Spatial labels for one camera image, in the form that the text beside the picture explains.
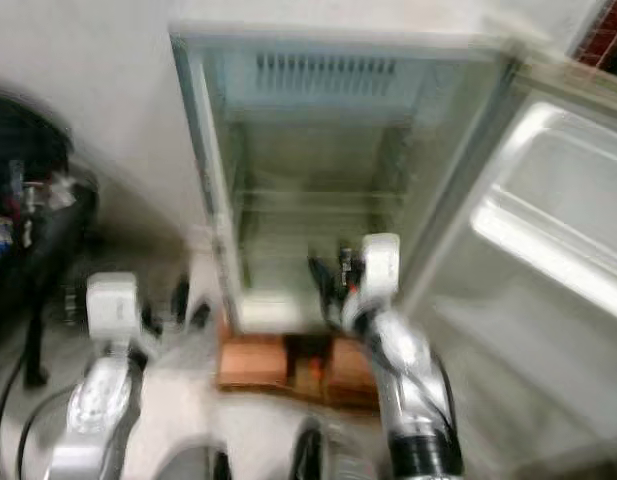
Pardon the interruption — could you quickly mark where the clear glass fridge shelf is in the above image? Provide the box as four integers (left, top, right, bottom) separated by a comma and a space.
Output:
230, 182, 389, 217

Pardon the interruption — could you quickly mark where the brown wooden fridge base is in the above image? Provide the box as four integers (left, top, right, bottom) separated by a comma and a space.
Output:
215, 332, 389, 408

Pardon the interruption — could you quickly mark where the small white open fridge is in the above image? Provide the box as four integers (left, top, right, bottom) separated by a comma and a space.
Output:
169, 24, 531, 338

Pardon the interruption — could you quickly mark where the white fridge door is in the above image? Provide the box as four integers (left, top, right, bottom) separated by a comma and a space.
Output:
398, 62, 617, 480

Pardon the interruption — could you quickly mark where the black cluttered side table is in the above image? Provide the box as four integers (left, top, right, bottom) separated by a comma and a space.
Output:
0, 90, 100, 393

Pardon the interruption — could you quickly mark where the grey left robot leg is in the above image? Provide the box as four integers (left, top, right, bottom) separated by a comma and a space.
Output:
148, 445, 231, 480

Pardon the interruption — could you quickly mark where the grey robot leg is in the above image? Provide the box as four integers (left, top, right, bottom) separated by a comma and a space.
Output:
292, 424, 391, 480
148, 445, 231, 480

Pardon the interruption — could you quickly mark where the grey right robot leg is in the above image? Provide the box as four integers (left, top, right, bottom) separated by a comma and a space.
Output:
292, 424, 391, 480

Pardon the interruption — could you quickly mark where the brown lattice grille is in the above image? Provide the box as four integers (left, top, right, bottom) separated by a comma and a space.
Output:
572, 0, 617, 73

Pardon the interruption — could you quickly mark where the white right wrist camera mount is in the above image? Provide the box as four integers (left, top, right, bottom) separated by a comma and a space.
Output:
359, 232, 405, 307

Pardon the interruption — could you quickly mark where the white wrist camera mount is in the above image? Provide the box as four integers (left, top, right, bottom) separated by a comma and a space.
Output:
359, 232, 405, 307
85, 271, 145, 347

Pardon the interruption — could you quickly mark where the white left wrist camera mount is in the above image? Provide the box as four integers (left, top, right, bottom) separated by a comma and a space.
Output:
85, 271, 145, 347

